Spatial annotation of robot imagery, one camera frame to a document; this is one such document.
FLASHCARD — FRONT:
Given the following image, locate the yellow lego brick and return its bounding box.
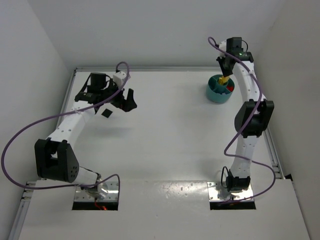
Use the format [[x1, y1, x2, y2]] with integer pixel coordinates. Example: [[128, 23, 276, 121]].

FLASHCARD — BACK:
[[217, 76, 230, 86]]

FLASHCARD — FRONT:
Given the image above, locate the black lego plate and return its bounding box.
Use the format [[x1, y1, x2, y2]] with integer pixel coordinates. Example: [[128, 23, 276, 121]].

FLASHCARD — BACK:
[[101, 108, 113, 118]]

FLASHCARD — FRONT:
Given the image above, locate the red lego brick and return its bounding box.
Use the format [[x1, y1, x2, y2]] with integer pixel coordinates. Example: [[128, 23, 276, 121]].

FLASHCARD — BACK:
[[226, 85, 234, 92]]

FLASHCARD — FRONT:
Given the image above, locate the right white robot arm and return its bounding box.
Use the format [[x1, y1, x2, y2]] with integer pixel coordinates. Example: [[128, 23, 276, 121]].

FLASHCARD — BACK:
[[217, 37, 275, 192]]

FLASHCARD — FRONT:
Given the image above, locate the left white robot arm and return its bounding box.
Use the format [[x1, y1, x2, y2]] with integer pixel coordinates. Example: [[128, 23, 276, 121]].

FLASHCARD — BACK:
[[34, 70, 137, 187]]

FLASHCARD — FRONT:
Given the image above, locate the teal divided round container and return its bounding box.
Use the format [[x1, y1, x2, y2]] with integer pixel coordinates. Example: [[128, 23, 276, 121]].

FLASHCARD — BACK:
[[205, 74, 235, 104]]

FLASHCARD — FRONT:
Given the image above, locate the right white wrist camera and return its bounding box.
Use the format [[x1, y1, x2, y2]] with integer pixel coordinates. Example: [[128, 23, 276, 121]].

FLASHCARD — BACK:
[[218, 40, 227, 53]]

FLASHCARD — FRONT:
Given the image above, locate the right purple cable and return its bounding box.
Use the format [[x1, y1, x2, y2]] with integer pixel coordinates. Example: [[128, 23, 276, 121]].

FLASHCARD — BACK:
[[207, 36, 277, 205]]

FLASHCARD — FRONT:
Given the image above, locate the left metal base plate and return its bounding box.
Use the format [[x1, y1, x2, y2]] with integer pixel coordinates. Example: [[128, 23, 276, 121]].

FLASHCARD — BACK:
[[74, 181, 119, 203]]

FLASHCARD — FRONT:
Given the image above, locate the metal base plate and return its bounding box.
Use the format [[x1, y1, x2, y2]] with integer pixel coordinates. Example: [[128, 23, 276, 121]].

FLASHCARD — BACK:
[[74, 181, 119, 203], [207, 181, 254, 202]]

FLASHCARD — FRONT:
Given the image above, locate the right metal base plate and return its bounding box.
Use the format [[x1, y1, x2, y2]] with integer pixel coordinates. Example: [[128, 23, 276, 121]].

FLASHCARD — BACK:
[[207, 181, 254, 202]]

